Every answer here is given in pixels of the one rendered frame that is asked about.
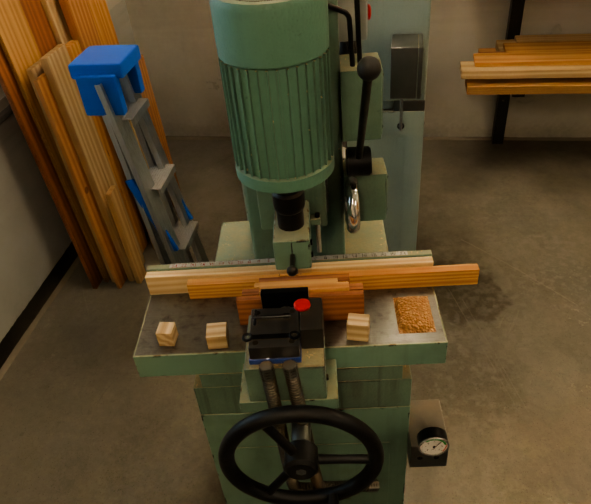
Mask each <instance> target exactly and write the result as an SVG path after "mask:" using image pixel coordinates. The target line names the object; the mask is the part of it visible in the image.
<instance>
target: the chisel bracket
mask: <svg viewBox="0 0 591 504"><path fill-rule="evenodd" d="M303 212H304V225H303V227H302V228H300V229H299V230H296V231H284V230H281V229H280V228H279V227H278V221H277V212H276V211H275V212H274V228H273V250H274V257H275V265H276V269H277V270H287V268H288V267H289V266H290V255H291V254H294V255H295V267H296V268H297V269H305V268H311V267H312V257H314V256H313V251H312V249H311V245H313V242H312V239H311V225H310V207H309V201H308V200H305V207H304V209H303Z"/></svg>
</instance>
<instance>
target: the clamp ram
mask: <svg viewBox="0 0 591 504"><path fill-rule="evenodd" d="M260 295H261V302H262V308H263V309H264V308H284V307H294V305H293V304H294V302H295V301H296V300H298V299H301V298H309V291H308V287H293V288H274V289H261V293H260Z"/></svg>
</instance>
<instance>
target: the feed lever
mask: <svg viewBox="0 0 591 504"><path fill-rule="evenodd" d="M357 73H358V76H359V77H360V78H361V79H362V80H363V85H362V95H361V105H360V115H359V125H358V136H357V146H356V147H347V149H345V159H346V174H347V175H348V177H353V176H369V175H370V174H371V173H372V157H371V148H370V147H369V146H364V141H365V133H366V125H367V118H368V110H369V102H370V95H371V87H372V81H373V80H375V79H376V78H377V77H378V76H379V75H380V73H381V64H380V61H379V60H378V59H377V58H376V57H374V56H365V57H363V58H362V59H361V60H360V61H359V62H358V64H357Z"/></svg>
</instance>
